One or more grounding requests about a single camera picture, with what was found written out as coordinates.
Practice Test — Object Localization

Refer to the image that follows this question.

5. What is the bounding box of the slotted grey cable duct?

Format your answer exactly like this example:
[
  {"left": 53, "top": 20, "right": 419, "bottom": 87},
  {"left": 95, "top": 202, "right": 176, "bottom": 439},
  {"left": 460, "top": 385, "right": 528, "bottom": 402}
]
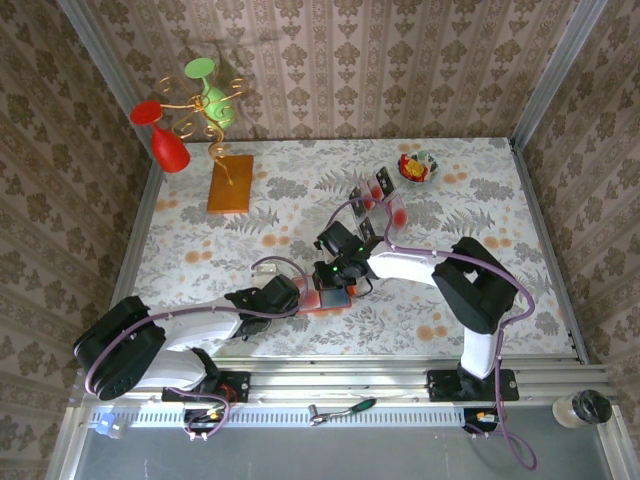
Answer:
[{"left": 89, "top": 404, "right": 467, "bottom": 429}]

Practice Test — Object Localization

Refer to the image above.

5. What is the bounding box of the black block yellow connector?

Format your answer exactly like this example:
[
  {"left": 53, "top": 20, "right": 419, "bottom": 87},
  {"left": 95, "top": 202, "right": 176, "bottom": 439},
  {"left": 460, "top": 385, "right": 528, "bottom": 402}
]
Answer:
[
  {"left": 462, "top": 407, "right": 501, "bottom": 435},
  {"left": 182, "top": 407, "right": 234, "bottom": 435}
]

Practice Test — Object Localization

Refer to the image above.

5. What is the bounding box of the small candy bowl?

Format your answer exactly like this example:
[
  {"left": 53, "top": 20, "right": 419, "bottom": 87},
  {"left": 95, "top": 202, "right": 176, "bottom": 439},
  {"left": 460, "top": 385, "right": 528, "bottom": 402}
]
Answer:
[{"left": 397, "top": 149, "right": 440, "bottom": 185}]

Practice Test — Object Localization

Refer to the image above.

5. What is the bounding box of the red wrapped candy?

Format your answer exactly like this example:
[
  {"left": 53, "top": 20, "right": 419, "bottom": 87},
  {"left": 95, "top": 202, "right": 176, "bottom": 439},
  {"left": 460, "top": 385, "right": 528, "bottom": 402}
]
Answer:
[{"left": 401, "top": 155, "right": 427, "bottom": 180}]

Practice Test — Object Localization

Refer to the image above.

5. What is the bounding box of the gold wire rack wooden base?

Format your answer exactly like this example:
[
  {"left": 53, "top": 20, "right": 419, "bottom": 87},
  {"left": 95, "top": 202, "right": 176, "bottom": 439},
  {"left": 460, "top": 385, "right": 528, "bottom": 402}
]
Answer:
[{"left": 157, "top": 74, "right": 255, "bottom": 216}]

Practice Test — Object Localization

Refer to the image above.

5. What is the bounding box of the orange leather card holder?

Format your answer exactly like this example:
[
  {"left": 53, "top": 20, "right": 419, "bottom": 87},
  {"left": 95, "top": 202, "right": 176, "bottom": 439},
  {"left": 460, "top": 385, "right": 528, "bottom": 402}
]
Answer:
[{"left": 292, "top": 273, "right": 359, "bottom": 316}]

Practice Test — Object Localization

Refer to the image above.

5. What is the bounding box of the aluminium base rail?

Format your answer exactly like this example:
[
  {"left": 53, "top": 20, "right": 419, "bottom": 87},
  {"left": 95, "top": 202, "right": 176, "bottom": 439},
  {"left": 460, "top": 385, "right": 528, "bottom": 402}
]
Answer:
[{"left": 72, "top": 355, "right": 614, "bottom": 407}]

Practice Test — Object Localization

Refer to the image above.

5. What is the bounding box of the red wine glass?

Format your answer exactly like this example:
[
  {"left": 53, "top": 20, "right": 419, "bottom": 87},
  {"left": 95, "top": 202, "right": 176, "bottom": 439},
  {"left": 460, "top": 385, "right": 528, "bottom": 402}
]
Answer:
[{"left": 129, "top": 99, "right": 192, "bottom": 175}]

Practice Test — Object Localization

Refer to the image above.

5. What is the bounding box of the blue white connector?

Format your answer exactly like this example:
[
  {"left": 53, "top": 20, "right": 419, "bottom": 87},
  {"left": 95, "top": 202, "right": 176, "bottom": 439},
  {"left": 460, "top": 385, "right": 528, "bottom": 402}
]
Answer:
[{"left": 91, "top": 410, "right": 126, "bottom": 440}]

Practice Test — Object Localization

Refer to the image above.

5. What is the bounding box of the clear acrylic card tray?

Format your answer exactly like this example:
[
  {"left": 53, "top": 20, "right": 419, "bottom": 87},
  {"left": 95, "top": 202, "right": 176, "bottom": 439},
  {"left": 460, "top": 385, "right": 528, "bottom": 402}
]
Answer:
[{"left": 347, "top": 164, "right": 410, "bottom": 241}]

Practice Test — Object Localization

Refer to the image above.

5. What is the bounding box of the aluminium table side rail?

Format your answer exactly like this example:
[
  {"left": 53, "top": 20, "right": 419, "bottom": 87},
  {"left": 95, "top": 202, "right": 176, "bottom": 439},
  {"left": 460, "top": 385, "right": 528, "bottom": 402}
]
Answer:
[
  {"left": 107, "top": 149, "right": 169, "bottom": 321},
  {"left": 509, "top": 137, "right": 591, "bottom": 364}
]

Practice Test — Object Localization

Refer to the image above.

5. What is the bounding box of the green wine glass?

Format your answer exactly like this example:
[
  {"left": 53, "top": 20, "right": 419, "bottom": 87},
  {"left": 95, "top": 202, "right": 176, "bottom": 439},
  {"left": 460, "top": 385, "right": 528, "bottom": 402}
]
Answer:
[{"left": 183, "top": 57, "right": 236, "bottom": 131}]

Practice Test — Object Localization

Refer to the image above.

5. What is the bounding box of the silver ratchet wrench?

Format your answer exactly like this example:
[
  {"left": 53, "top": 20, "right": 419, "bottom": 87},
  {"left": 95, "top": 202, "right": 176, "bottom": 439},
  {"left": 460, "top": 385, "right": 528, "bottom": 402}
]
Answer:
[{"left": 308, "top": 402, "right": 354, "bottom": 428}]

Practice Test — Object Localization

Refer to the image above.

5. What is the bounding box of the aluminium frame post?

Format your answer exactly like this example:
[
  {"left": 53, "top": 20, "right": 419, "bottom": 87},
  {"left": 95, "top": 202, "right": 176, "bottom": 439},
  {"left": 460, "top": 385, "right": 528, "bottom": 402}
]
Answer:
[
  {"left": 55, "top": 0, "right": 154, "bottom": 159},
  {"left": 510, "top": 0, "right": 609, "bottom": 149}
]

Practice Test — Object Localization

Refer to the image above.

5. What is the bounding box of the glass jar black lid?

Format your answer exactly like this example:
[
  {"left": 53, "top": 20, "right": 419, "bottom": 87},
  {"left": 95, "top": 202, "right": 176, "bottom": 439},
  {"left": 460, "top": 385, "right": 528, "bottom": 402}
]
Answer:
[{"left": 551, "top": 388, "right": 614, "bottom": 430}]

